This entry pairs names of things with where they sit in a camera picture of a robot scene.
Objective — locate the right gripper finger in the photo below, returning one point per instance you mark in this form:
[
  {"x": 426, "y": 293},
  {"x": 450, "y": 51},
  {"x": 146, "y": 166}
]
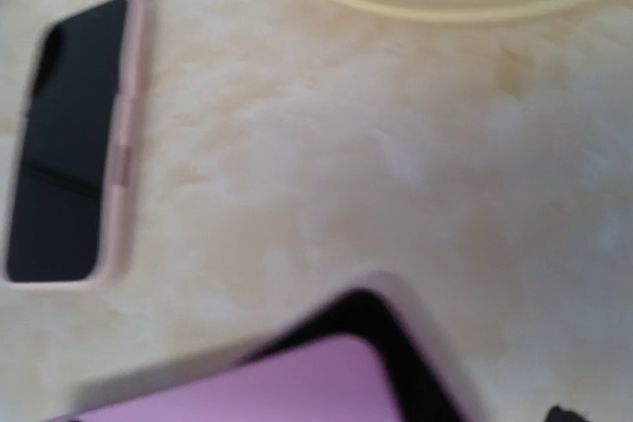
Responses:
[{"x": 560, "y": 414}]

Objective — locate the pink phone case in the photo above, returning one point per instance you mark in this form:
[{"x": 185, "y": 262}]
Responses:
[{"x": 116, "y": 207}]

